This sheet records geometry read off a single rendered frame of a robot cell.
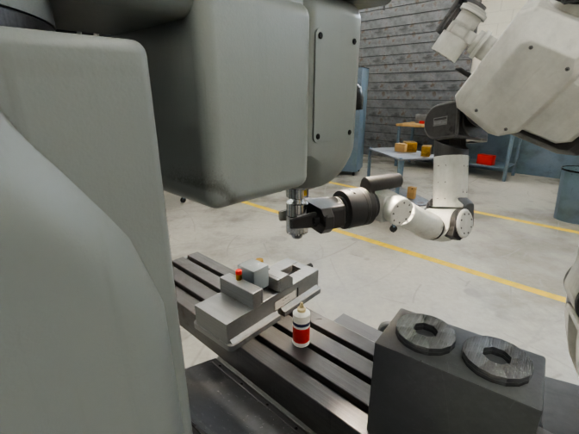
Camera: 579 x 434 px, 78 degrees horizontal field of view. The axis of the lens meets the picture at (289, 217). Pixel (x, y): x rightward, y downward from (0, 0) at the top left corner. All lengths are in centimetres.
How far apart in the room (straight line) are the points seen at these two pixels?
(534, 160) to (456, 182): 714
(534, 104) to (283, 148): 59
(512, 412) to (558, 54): 63
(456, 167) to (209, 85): 78
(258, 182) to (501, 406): 44
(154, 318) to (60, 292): 9
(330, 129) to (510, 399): 47
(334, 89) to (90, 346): 50
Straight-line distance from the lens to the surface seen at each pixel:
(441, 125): 107
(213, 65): 44
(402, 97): 887
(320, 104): 60
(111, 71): 33
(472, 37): 98
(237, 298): 91
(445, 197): 107
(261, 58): 48
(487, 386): 59
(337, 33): 64
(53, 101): 32
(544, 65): 90
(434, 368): 59
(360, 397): 78
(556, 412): 147
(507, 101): 94
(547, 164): 817
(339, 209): 75
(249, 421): 81
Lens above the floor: 148
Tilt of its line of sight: 19 degrees down
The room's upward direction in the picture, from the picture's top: straight up
